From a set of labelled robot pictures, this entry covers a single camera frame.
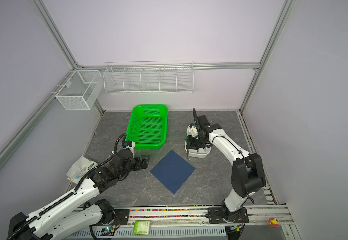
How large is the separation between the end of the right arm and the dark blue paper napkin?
207 millimetres

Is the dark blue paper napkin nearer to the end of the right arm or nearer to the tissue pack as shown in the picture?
the end of the right arm

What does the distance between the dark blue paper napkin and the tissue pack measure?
364 mm

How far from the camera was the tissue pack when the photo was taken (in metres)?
0.81

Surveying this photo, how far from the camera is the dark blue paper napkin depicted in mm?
862

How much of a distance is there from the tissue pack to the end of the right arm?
0.60 m

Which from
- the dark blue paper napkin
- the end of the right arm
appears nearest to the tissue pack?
the dark blue paper napkin

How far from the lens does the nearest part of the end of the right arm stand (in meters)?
0.64
